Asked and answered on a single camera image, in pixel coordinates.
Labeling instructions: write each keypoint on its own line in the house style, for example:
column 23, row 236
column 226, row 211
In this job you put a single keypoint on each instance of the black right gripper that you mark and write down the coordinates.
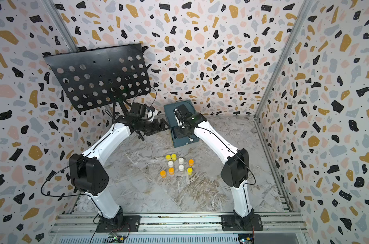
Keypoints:
column 178, row 135

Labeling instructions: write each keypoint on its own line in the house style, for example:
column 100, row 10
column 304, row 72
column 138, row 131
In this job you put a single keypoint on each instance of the yellow paint can near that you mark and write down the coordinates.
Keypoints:
column 189, row 171

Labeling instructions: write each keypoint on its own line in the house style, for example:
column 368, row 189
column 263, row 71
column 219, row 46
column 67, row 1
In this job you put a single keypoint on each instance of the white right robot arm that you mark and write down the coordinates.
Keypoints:
column 235, row 161

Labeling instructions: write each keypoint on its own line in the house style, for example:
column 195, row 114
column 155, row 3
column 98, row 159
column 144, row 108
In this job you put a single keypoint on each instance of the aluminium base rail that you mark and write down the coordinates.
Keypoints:
column 181, row 228

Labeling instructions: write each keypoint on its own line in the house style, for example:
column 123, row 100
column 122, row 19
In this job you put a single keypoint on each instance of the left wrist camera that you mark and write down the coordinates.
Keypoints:
column 142, row 112

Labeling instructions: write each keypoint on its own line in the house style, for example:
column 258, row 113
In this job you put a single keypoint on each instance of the orange paint can left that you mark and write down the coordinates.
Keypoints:
column 163, row 174

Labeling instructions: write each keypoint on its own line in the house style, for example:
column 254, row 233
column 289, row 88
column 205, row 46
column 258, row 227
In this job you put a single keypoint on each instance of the orange paint can middle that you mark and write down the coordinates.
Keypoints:
column 171, row 171

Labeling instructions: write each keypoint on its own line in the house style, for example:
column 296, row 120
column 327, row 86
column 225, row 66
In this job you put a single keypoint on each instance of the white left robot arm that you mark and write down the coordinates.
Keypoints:
column 89, row 176

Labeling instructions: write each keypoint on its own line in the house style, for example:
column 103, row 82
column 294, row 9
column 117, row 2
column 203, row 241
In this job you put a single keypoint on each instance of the teal drawer cabinet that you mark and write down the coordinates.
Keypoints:
column 169, row 113

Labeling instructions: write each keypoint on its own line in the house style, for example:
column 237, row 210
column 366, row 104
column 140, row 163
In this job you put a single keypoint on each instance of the black perforated music stand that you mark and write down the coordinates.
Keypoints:
column 99, row 77

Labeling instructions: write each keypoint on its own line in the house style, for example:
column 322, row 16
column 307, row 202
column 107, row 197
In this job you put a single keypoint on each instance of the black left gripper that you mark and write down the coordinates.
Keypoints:
column 157, row 128

